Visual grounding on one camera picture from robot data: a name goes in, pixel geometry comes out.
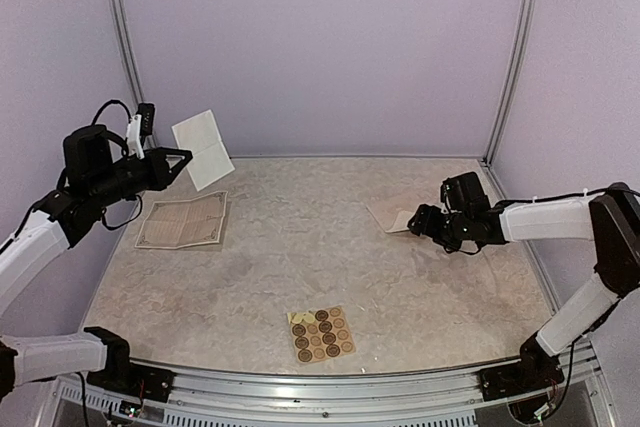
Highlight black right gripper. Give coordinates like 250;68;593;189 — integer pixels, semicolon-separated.
408;203;471;251

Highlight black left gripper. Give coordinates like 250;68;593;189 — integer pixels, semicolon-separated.
88;145;191;207

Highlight cream letter with ornate border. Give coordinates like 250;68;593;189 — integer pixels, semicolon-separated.
172;110;235;191

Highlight pink envelope with cream flap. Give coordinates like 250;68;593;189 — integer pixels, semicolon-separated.
365;192;430;234

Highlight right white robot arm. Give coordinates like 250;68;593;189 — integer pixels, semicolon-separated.
407;176;639;391

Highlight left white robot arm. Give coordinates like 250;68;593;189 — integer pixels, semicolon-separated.
1;124;193;396

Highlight brown seal sticker sheet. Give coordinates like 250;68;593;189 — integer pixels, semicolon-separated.
287;305;356;364

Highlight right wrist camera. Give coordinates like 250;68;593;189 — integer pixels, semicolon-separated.
440;171;491;218

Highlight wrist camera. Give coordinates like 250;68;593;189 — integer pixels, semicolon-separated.
136;103;155;138
440;171;491;218

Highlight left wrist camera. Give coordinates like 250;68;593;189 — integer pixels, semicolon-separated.
136;103;155;138

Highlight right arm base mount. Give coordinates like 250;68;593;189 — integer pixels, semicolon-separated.
478;362;565;402

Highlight left aluminium frame post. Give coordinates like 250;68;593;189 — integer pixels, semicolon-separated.
108;0;145;104

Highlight aluminium frame post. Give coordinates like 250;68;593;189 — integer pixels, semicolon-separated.
108;0;145;104
483;0;536;168

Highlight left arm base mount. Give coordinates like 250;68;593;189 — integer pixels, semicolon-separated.
87;363;175;403

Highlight front aluminium rail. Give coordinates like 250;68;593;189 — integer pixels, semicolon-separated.
47;341;616;427

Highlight right aluminium frame post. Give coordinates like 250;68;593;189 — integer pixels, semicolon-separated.
483;0;536;168

